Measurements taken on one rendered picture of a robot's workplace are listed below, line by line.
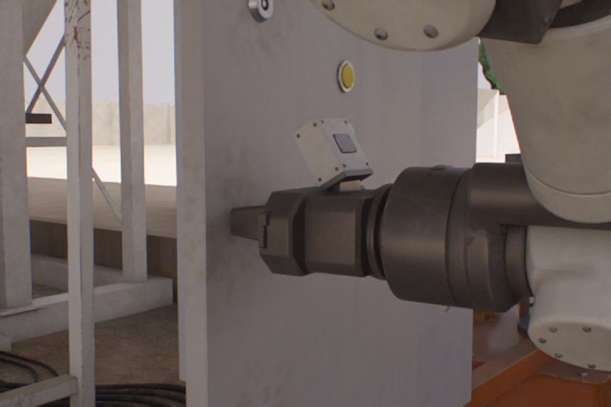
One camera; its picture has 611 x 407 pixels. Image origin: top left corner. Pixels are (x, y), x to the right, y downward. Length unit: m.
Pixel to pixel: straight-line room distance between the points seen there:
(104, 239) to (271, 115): 4.57
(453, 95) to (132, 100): 3.52
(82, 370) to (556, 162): 2.29
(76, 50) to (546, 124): 2.14
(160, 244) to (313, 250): 4.23
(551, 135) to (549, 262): 0.11
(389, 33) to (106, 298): 4.04
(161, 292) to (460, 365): 3.55
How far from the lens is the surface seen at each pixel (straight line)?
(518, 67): 0.29
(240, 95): 0.56
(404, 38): 0.25
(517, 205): 0.40
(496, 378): 1.26
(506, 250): 0.43
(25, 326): 4.01
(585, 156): 0.33
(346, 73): 0.70
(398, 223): 0.44
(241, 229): 0.54
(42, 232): 5.74
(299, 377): 0.67
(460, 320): 1.06
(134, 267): 4.46
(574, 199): 0.36
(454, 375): 1.07
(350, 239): 0.46
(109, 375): 3.36
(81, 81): 2.39
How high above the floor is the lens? 1.04
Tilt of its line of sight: 5 degrees down
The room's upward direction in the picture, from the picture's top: straight up
